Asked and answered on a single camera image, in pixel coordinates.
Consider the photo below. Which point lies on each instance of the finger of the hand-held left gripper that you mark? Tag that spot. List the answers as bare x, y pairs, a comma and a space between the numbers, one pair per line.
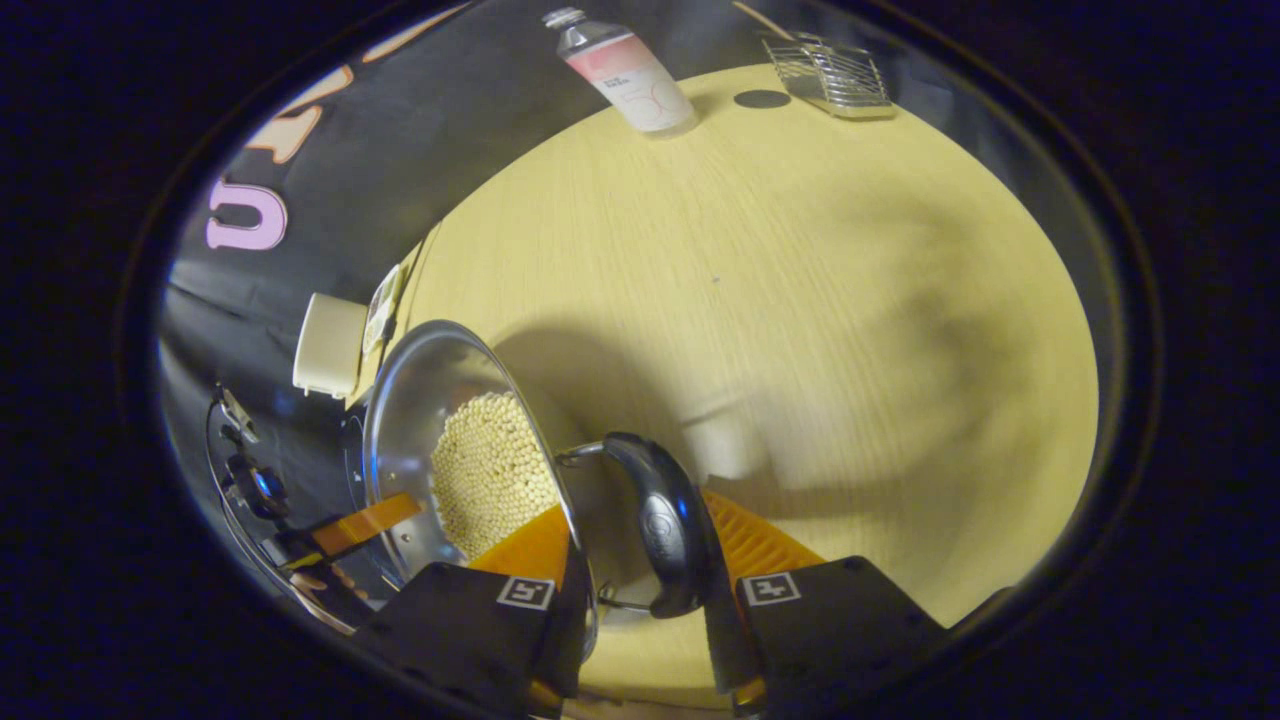
360, 522

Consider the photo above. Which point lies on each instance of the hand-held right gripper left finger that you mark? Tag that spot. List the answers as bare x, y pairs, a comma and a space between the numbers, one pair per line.
450, 625

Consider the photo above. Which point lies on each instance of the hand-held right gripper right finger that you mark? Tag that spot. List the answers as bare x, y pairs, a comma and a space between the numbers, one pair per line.
725, 640

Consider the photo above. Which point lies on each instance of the stainless steel pot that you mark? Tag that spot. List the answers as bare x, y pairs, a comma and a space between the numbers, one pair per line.
420, 400

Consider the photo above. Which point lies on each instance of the pile of soybeans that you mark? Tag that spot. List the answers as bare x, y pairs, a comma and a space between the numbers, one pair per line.
490, 470

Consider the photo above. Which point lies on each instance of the white toaster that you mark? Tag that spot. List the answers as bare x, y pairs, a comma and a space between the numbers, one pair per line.
330, 345

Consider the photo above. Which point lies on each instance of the white divided bean dish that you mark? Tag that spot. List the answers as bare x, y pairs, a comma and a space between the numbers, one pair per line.
383, 310

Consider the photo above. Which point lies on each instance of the small pink label bottle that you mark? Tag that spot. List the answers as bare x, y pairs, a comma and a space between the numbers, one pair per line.
635, 75

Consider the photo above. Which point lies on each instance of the small black round disc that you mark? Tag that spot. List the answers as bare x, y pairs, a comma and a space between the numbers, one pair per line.
762, 98

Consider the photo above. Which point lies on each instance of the clear jar with sticks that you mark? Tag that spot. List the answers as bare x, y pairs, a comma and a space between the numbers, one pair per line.
830, 75

